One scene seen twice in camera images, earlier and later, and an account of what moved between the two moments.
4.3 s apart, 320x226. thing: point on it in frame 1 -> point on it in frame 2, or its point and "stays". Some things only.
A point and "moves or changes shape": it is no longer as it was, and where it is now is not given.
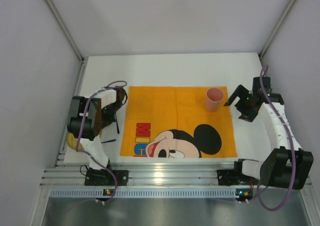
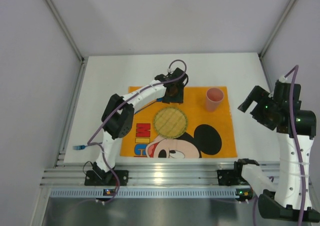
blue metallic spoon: [117, 125] moves or changes shape
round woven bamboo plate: [72, 141] -> [170, 122]
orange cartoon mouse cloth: [173, 121] stays
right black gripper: [243, 104] -> [256, 104]
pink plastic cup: [214, 97] stays
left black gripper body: [114, 118] -> [173, 99]
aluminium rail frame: [147, 174] stays
